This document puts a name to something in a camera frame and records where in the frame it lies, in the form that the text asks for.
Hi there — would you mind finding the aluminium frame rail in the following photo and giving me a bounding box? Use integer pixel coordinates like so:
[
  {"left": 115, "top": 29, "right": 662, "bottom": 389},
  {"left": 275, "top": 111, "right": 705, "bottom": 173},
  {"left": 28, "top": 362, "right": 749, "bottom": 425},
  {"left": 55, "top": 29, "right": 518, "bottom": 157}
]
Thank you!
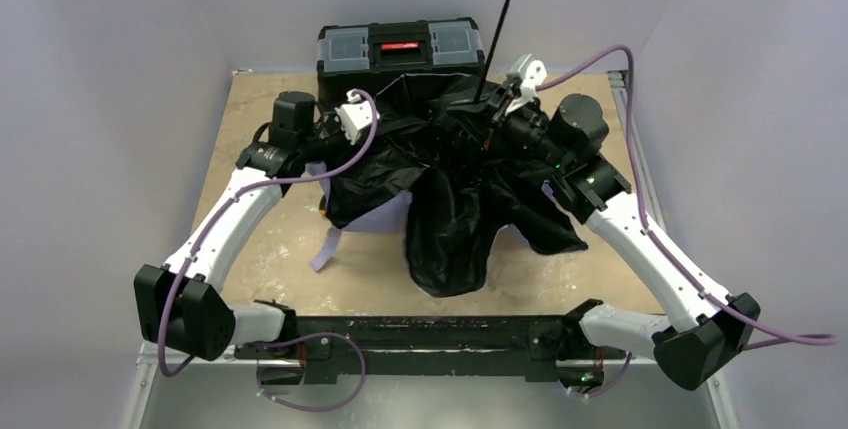
[{"left": 119, "top": 70, "right": 740, "bottom": 429}]

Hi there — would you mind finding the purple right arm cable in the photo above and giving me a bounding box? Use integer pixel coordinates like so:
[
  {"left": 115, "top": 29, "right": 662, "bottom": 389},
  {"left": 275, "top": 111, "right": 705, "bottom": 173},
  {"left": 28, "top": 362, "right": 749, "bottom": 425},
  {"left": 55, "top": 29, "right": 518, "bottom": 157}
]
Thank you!
[{"left": 539, "top": 44, "right": 839, "bottom": 401}]

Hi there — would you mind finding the lilac umbrella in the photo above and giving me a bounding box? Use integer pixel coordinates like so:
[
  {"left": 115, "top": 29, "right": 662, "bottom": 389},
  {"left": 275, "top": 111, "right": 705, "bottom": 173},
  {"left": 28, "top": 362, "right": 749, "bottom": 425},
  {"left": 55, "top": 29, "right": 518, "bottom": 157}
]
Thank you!
[{"left": 309, "top": 0, "right": 590, "bottom": 299}]

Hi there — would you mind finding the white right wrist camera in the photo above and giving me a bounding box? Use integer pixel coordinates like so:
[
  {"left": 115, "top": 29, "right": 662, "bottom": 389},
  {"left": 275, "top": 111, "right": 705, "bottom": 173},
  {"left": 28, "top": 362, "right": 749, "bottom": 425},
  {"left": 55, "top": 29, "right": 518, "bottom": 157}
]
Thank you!
[{"left": 505, "top": 53, "right": 548, "bottom": 114}]

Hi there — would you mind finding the black plastic toolbox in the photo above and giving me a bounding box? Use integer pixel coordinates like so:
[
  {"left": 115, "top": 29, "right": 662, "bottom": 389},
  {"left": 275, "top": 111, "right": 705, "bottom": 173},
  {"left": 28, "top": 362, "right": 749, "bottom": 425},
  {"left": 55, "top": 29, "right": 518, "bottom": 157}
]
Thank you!
[{"left": 316, "top": 17, "right": 485, "bottom": 104}]

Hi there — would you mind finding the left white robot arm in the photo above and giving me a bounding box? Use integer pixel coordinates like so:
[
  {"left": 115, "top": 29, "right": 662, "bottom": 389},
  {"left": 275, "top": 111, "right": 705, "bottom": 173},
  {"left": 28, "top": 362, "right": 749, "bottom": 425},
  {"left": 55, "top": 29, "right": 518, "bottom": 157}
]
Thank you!
[{"left": 133, "top": 89, "right": 380, "bottom": 377}]

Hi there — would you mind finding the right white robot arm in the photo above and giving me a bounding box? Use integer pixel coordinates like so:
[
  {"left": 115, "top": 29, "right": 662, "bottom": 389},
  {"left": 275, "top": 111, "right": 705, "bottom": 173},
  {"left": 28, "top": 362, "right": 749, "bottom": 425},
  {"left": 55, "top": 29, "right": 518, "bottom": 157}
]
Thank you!
[{"left": 484, "top": 76, "right": 761, "bottom": 391}]

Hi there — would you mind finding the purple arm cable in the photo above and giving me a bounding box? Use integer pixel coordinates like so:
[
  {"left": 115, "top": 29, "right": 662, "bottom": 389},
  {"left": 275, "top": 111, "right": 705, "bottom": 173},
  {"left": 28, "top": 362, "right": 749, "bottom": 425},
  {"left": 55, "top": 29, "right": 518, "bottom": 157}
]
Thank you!
[
  {"left": 157, "top": 89, "right": 380, "bottom": 413},
  {"left": 539, "top": 44, "right": 839, "bottom": 401}
]

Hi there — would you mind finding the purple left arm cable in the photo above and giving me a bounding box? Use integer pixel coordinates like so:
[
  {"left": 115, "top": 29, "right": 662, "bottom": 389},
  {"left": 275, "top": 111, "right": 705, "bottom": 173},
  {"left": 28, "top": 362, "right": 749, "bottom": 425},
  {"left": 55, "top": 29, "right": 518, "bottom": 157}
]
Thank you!
[{"left": 157, "top": 89, "right": 380, "bottom": 413}]

